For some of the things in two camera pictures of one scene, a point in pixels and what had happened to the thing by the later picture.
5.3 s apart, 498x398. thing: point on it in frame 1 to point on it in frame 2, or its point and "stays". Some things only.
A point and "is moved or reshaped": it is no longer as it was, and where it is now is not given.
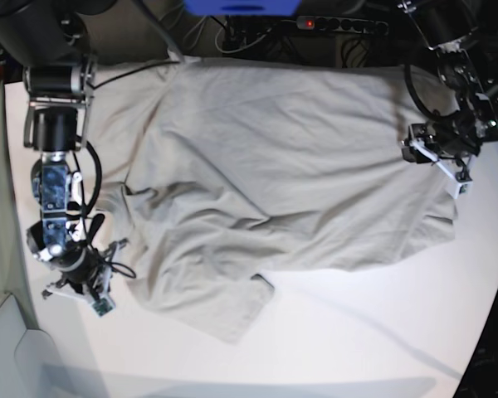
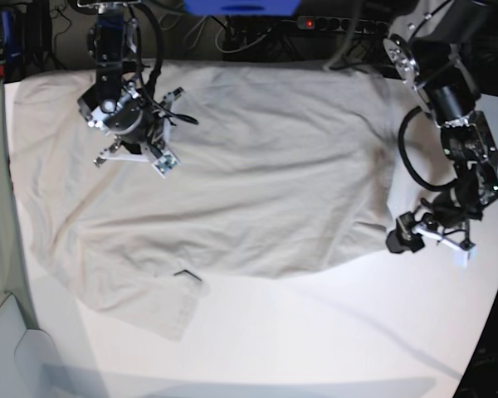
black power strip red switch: [343, 24] stays
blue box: [244, 7] stays
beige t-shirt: [220, 171] is moved or reshaped
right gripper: [427, 143] to [456, 238]
